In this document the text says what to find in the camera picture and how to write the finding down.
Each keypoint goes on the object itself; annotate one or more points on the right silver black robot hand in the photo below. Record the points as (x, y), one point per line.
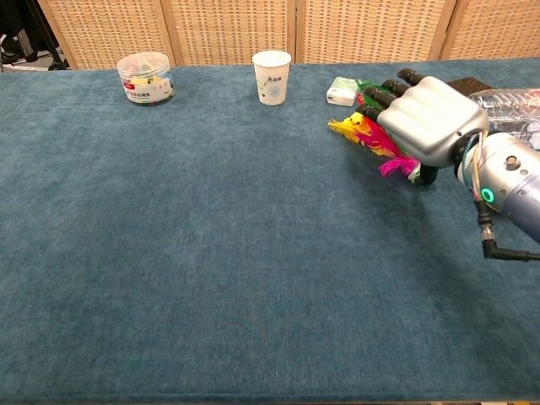
(430, 118)

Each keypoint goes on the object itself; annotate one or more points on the white paper cup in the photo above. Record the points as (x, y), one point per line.
(272, 80)

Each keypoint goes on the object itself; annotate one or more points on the small green white box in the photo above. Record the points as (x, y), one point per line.
(341, 90)

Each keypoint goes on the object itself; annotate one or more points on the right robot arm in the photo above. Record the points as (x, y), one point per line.
(514, 177)

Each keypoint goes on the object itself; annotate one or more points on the clear water bottle red label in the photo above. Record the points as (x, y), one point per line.
(506, 103)

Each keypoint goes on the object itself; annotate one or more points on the clear water bottle blue label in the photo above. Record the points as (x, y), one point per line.
(519, 133)

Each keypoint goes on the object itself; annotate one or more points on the clear jar of colourful clips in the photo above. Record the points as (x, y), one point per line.
(145, 82)

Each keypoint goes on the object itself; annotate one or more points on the black tripod stand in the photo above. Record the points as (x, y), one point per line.
(52, 48)

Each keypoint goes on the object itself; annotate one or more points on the blue table cloth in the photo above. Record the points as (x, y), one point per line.
(211, 253)

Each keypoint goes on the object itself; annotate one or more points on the wicker folding screen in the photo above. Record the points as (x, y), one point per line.
(228, 29)

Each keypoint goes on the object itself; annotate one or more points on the colourful feather shuttlecock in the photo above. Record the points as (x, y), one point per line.
(396, 166)

